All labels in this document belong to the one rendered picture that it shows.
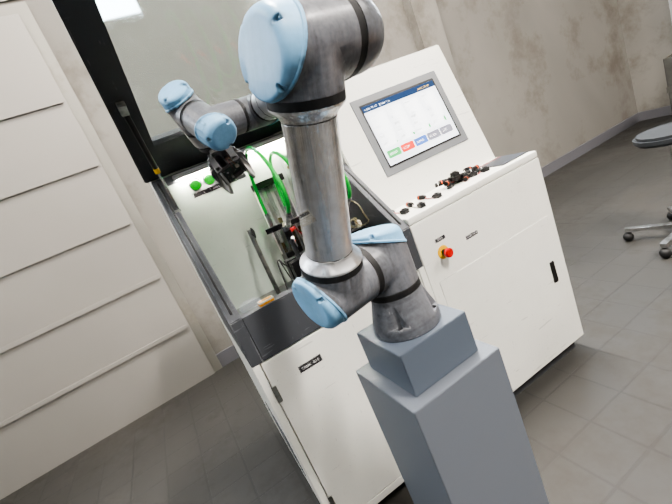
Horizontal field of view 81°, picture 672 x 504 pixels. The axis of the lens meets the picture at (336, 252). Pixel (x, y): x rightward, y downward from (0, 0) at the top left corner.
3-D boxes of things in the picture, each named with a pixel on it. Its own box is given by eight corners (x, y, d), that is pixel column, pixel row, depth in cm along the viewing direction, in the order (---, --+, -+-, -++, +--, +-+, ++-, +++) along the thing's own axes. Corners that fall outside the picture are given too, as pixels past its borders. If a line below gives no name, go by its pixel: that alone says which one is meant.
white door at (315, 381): (341, 525, 139) (260, 366, 122) (338, 521, 141) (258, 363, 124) (473, 418, 161) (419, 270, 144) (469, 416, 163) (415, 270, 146)
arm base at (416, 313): (455, 312, 84) (441, 271, 81) (401, 350, 78) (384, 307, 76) (412, 300, 97) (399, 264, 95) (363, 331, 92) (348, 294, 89)
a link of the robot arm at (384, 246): (430, 271, 84) (409, 212, 80) (389, 304, 77) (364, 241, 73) (391, 270, 93) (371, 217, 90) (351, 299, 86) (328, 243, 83)
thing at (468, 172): (451, 190, 155) (447, 177, 154) (434, 192, 165) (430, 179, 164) (492, 169, 163) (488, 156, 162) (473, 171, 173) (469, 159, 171)
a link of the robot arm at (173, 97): (167, 108, 83) (148, 94, 87) (196, 144, 92) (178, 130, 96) (195, 84, 84) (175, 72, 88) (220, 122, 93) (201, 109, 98)
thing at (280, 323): (263, 361, 123) (241, 318, 119) (260, 357, 127) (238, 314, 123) (415, 271, 144) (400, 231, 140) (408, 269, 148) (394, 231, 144)
